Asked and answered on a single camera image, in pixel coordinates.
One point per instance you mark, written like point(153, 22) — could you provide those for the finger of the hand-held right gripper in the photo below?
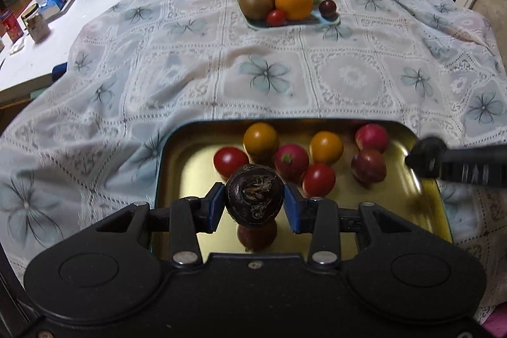
point(475, 167)

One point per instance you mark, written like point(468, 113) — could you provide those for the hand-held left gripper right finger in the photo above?
point(291, 209)

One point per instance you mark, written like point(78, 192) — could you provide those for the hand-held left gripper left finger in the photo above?
point(216, 203)

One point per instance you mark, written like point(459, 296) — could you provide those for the red cherry tomato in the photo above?
point(231, 162)
point(319, 179)
point(276, 18)

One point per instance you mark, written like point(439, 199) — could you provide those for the gold metal tray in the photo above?
point(190, 163)

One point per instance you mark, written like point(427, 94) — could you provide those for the red radish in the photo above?
point(292, 161)
point(371, 137)

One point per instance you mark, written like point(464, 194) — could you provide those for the dark red plum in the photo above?
point(368, 167)

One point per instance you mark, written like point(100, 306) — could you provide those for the yellow cherry tomato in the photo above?
point(326, 148)
point(260, 140)

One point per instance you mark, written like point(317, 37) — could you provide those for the floral lace tablecloth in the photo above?
point(178, 64)

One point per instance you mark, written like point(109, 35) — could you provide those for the pale green plate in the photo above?
point(317, 21)

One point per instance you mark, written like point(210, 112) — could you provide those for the brown kiwi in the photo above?
point(256, 5)

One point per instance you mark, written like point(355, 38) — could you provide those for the blue table corner guard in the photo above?
point(59, 71)

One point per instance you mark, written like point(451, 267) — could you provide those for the orange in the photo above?
point(294, 2)

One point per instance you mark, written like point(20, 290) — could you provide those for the clear jar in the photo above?
point(35, 23)

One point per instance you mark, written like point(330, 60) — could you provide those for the blue tissue box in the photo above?
point(53, 1)

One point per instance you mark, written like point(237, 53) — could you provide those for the red box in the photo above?
point(10, 27)

